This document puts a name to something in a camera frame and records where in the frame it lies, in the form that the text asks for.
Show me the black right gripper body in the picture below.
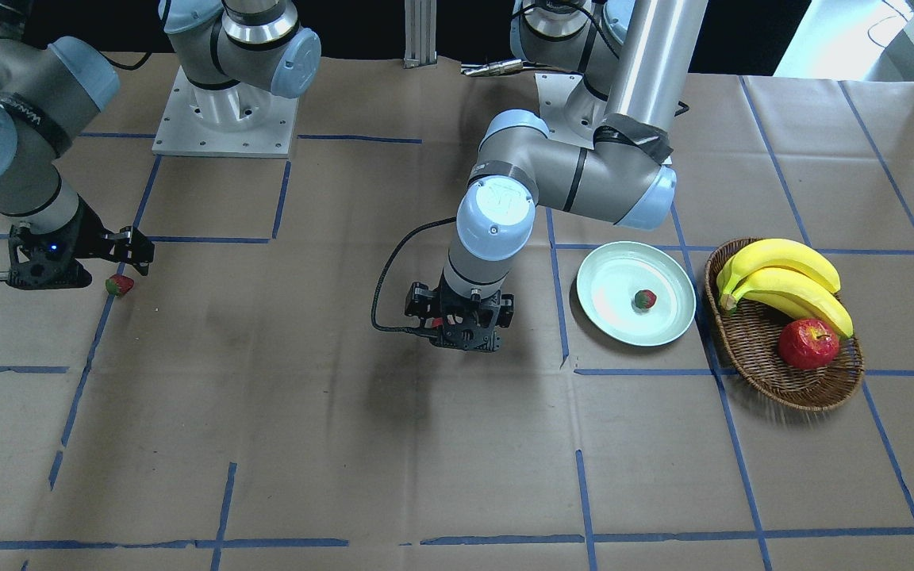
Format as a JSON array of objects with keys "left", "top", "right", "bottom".
[{"left": 8, "top": 199, "right": 155, "bottom": 290}]

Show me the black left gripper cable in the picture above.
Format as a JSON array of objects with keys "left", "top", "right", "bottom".
[{"left": 371, "top": 217, "right": 458, "bottom": 338}]

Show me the aluminium frame post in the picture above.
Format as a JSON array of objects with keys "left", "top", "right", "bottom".
[{"left": 402, "top": 0, "right": 438, "bottom": 69}]

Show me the red apple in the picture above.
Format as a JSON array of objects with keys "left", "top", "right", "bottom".
[{"left": 777, "top": 319, "right": 841, "bottom": 370}]

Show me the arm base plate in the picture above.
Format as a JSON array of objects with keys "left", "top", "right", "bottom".
[
  {"left": 152, "top": 68, "right": 298, "bottom": 159},
  {"left": 536, "top": 73, "right": 606, "bottom": 149}
]

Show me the brown wicker basket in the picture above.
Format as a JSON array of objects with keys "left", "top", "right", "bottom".
[{"left": 704, "top": 237, "right": 866, "bottom": 412}]

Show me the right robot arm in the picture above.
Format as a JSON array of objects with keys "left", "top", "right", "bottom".
[{"left": 0, "top": 1, "right": 322, "bottom": 290}]

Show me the light green plate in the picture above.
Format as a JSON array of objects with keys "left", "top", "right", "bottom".
[{"left": 576, "top": 241, "right": 696, "bottom": 347}]

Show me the yellow banana bunch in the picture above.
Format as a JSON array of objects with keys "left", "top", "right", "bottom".
[{"left": 716, "top": 238, "right": 854, "bottom": 339}]

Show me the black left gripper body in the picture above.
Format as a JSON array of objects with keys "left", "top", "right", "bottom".
[{"left": 404, "top": 282, "right": 515, "bottom": 353}]

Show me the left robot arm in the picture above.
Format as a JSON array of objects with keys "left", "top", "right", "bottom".
[{"left": 402, "top": 1, "right": 707, "bottom": 353}]

